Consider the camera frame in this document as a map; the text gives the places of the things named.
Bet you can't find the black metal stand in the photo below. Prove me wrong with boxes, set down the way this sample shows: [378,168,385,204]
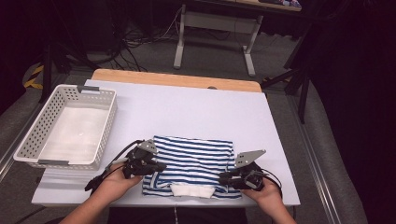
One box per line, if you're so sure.
[261,27,313,124]

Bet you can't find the yellow black floor tape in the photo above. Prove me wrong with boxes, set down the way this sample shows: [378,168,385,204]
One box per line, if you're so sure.
[23,63,45,90]

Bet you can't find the grey metal frame desk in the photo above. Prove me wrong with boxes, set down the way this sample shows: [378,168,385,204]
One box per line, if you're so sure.
[173,0,303,78]

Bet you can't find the aluminium floor rail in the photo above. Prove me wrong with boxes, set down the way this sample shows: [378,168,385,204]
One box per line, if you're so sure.
[286,92,342,224]
[0,102,43,183]

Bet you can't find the white perforated plastic basket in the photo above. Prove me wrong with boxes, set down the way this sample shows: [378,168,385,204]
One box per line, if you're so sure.
[13,84,119,172]

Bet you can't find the bundle of floor cables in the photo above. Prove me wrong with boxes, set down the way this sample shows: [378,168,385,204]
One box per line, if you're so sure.
[115,6,185,73]

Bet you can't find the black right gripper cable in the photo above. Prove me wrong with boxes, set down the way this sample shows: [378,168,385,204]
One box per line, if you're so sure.
[260,169,285,201]

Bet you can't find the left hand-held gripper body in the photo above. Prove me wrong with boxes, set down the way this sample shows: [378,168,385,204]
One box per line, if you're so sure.
[122,138,163,180]

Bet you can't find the person's right hand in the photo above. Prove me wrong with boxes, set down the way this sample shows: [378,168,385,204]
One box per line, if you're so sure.
[242,176,283,208]

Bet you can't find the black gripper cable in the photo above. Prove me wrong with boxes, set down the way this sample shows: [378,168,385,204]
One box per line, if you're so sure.
[260,169,285,201]
[84,139,146,192]

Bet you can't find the blue white striped shirt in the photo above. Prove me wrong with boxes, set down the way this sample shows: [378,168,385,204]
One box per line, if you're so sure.
[142,134,243,201]

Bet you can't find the black tripod stand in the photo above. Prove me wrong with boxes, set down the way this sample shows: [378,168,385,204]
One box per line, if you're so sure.
[38,43,101,104]

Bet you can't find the person's left hand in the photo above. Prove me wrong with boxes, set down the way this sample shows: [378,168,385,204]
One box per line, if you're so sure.
[99,162,145,203]

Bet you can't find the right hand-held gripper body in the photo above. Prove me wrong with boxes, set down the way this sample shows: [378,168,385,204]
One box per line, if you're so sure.
[234,149,267,191]

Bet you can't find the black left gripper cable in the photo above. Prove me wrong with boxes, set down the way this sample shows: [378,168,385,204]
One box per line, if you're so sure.
[84,139,146,192]

